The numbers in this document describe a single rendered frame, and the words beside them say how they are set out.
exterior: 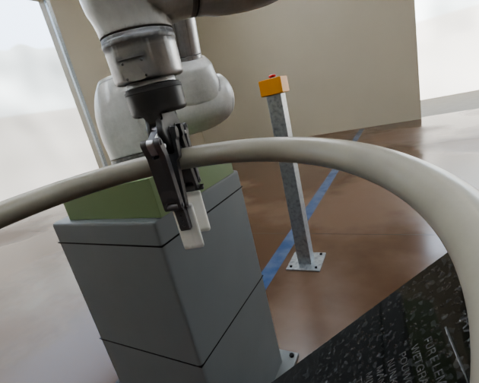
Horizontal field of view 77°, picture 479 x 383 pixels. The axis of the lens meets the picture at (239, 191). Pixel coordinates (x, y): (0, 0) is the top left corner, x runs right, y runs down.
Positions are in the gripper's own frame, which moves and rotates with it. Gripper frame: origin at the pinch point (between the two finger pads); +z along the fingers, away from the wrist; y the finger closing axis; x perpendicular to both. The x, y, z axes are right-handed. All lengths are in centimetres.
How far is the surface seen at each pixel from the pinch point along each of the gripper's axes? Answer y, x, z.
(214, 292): -24.5, -9.5, 33.2
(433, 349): 22.9, 23.7, 3.2
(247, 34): -672, -19, -103
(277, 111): -121, 15, 1
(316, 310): -75, 18, 89
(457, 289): 19.4, 27.1, 1.0
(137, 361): -21, -37, 52
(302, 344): -55, 10, 88
